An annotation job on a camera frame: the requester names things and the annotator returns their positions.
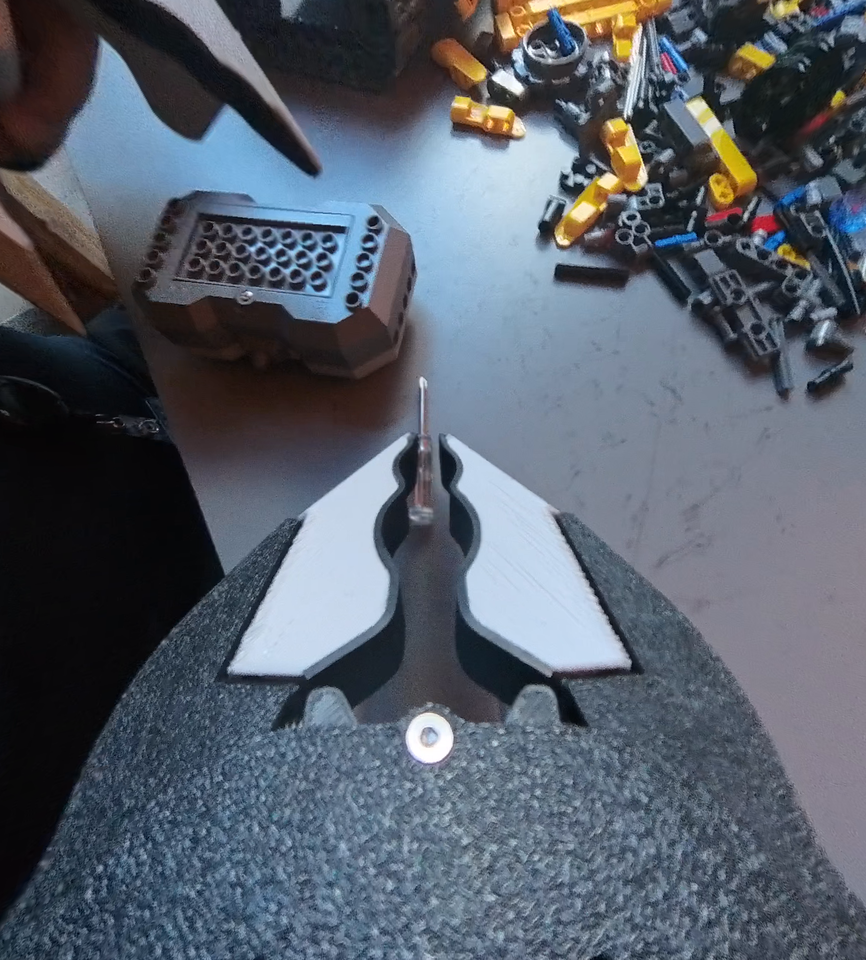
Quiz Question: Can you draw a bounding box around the black round badge reel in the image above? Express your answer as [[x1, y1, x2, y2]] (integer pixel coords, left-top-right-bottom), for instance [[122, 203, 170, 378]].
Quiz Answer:
[[0, 375, 66, 425]]

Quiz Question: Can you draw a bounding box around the black axle rod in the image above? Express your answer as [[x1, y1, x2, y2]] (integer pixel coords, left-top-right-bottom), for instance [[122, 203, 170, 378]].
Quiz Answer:
[[554, 264, 630, 288]]

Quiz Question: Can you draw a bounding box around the short yellow curved piece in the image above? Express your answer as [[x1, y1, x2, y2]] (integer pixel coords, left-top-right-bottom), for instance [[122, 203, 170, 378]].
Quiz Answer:
[[553, 172, 625, 249]]

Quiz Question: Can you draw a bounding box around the grey studded battery box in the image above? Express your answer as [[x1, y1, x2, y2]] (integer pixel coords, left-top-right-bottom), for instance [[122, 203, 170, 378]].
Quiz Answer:
[[131, 191, 417, 380]]

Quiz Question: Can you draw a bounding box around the yellow tracked toy vehicle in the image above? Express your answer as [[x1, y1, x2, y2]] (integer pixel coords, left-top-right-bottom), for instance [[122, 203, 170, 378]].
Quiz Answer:
[[253, 0, 441, 91]]

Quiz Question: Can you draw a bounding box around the yellow long beam frame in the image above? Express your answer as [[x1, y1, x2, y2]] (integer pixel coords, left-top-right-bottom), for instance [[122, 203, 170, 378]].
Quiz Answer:
[[493, 0, 674, 39]]

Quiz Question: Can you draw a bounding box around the person's left hand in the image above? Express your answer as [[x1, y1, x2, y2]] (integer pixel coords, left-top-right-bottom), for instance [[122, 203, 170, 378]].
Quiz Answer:
[[0, 0, 101, 174]]

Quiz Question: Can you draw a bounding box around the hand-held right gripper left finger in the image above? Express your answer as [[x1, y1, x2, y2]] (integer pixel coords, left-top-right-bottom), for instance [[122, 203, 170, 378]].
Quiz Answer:
[[226, 435, 413, 706]]

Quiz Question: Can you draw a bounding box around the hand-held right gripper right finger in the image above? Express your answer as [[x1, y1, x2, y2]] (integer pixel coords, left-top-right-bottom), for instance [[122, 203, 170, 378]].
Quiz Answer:
[[444, 435, 635, 706]]

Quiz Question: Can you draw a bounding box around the clear-handled screwdriver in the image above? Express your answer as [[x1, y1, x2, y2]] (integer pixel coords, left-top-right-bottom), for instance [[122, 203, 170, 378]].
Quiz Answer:
[[406, 377, 441, 526]]

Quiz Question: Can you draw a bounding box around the pile of small brick pieces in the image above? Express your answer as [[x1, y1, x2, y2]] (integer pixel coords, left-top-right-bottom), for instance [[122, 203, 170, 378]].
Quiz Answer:
[[433, 0, 866, 399]]

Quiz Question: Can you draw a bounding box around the long yellow panel piece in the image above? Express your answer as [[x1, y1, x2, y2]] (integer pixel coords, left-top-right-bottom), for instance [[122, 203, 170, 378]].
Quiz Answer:
[[450, 96, 527, 142]]

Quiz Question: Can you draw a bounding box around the metal lanyard clip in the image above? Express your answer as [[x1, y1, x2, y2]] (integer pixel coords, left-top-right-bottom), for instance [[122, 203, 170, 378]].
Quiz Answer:
[[95, 412, 167, 438]]

